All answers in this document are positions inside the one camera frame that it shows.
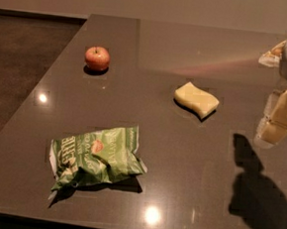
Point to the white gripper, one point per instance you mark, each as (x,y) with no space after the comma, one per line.
(274,123)

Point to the yellow sponge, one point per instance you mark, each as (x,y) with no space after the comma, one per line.
(195,99)

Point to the red apple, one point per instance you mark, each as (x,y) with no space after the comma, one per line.
(97,58)

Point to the green chip bag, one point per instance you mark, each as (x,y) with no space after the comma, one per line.
(104,156)

